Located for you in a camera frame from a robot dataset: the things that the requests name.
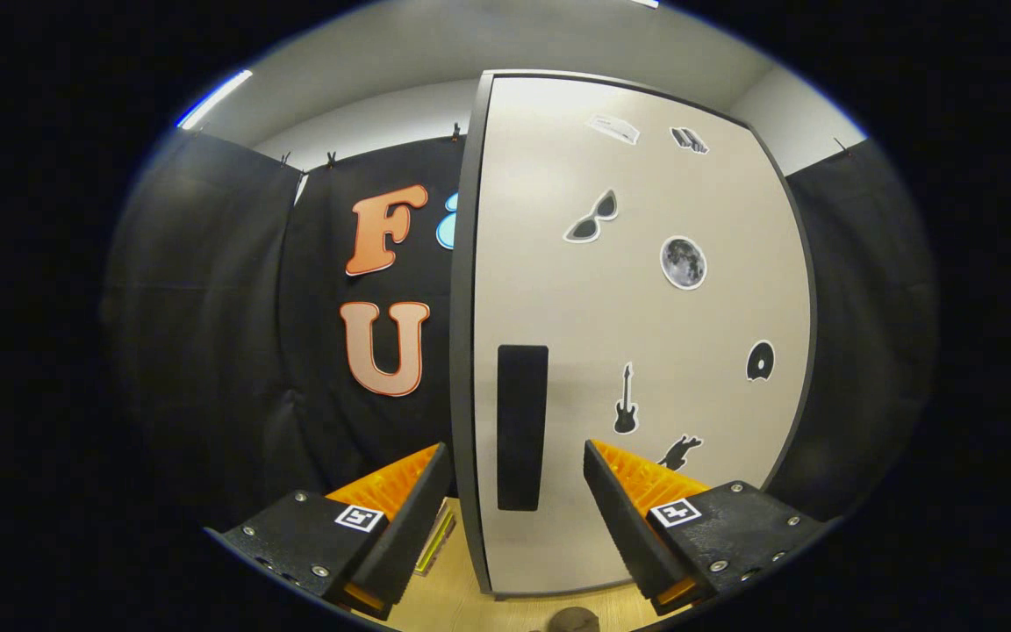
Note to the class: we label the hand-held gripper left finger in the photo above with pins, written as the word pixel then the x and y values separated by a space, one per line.
pixel 413 535

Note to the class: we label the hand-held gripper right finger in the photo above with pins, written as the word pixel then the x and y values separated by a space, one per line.
pixel 624 527

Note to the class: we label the brown fuzzy shoe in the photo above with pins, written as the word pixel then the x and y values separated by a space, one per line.
pixel 574 621

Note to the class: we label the dark grey shoe cabinet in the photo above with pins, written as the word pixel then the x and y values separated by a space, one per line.
pixel 462 351

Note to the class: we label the white shoe cabinet door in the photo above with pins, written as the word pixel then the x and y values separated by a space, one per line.
pixel 584 298

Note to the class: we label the stack of books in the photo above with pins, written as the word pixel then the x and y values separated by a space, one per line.
pixel 440 535

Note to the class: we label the black backdrop cloth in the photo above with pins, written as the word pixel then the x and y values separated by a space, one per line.
pixel 207 307

